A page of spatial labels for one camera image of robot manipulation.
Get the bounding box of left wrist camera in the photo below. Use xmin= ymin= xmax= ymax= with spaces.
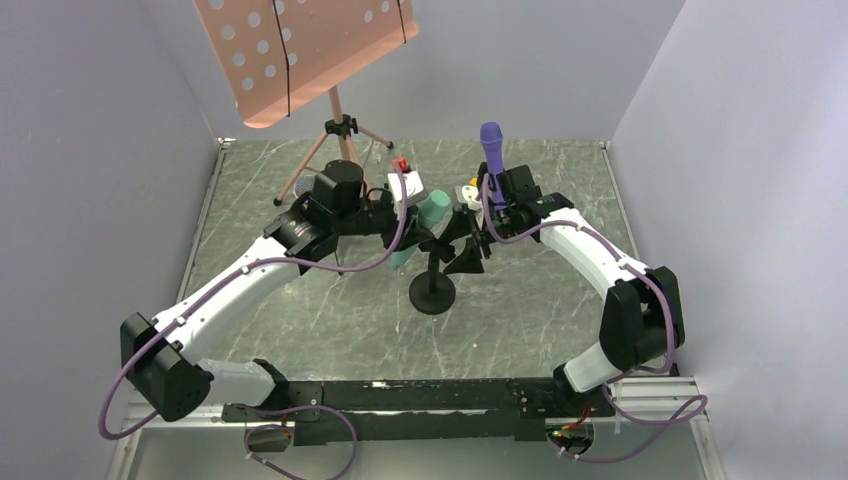
xmin=387 ymin=157 xmax=429 ymax=206

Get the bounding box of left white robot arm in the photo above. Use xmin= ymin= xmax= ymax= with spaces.
xmin=120 ymin=158 xmax=428 ymax=422

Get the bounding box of pink music stand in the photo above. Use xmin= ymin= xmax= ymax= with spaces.
xmin=194 ymin=0 xmax=420 ymax=206

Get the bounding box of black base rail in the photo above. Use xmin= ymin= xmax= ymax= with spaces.
xmin=222 ymin=377 xmax=610 ymax=446

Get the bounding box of teal microphone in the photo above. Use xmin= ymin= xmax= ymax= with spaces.
xmin=389 ymin=190 xmax=452 ymax=270

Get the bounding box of glitter silver microphone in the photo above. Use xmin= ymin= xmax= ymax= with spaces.
xmin=293 ymin=175 xmax=316 ymax=199

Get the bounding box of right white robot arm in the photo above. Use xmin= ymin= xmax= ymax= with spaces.
xmin=456 ymin=165 xmax=685 ymax=394

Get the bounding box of purple microphone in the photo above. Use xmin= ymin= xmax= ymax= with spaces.
xmin=479 ymin=121 xmax=506 ymax=210

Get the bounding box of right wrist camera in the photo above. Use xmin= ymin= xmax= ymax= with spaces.
xmin=455 ymin=184 xmax=482 ymax=212

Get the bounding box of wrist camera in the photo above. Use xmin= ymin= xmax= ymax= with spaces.
xmin=455 ymin=184 xmax=482 ymax=212
xmin=387 ymin=157 xmax=429 ymax=206

